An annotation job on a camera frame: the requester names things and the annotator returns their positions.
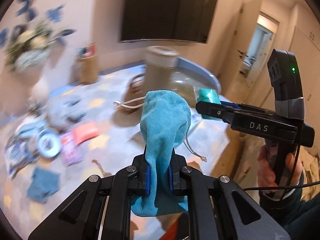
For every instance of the light blue tape roll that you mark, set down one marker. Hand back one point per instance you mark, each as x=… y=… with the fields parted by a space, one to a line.
x=48 y=143

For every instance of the blue plush toy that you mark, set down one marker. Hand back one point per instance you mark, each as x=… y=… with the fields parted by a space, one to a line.
x=65 y=111

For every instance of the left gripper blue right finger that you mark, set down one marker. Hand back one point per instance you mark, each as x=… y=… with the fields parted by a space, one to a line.
x=171 y=182

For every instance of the woven pen holder basket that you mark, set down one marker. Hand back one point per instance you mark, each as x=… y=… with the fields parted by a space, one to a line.
x=88 y=68

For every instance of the coral pink pack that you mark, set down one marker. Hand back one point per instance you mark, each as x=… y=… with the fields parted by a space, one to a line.
x=85 y=132

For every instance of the grey-blue folded cloth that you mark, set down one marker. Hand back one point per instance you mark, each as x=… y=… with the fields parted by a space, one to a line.
x=44 y=184

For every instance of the teal microfiber cloth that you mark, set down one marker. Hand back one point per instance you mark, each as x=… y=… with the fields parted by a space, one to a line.
x=165 y=120

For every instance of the person's right hand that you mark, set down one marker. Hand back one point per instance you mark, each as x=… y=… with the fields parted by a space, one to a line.
x=267 y=177

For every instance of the white blue wipes pack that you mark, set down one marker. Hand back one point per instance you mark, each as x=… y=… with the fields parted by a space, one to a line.
x=19 y=152

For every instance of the black wall television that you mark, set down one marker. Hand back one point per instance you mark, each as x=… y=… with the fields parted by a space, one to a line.
x=176 y=20

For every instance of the green plastic pack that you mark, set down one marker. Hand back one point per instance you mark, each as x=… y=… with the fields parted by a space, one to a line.
x=207 y=95

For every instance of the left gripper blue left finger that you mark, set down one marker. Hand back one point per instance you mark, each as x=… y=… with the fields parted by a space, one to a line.
x=147 y=180

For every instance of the tan drawstring bag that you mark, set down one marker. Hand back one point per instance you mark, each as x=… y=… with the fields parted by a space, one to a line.
x=134 y=96

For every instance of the purple wipes pack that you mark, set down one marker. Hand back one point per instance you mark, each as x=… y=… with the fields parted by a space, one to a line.
x=70 y=152

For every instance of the blue white flower bouquet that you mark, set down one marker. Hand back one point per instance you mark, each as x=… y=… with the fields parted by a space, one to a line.
x=28 y=46

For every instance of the white ribbed vase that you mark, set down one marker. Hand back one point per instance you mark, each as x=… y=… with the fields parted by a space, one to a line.
x=40 y=92

